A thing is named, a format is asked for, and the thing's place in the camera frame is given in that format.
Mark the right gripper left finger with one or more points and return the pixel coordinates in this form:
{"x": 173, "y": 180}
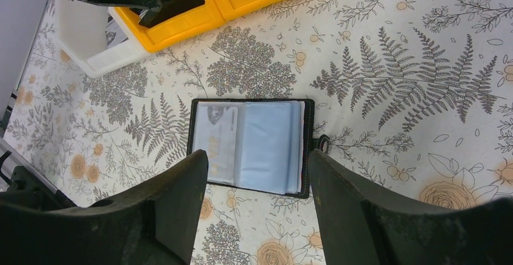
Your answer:
{"x": 154, "y": 222}

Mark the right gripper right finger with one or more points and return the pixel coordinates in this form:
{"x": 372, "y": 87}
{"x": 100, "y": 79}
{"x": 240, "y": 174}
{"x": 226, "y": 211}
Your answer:
{"x": 361, "y": 222}

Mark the white plastic bin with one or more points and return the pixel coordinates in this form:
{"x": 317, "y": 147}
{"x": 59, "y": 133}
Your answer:
{"x": 81, "y": 32}

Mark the floral table mat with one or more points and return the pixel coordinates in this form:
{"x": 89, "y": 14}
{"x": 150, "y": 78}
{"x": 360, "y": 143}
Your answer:
{"x": 414, "y": 95}

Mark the black leather card holder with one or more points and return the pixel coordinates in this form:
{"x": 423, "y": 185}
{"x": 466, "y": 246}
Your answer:
{"x": 274, "y": 139}

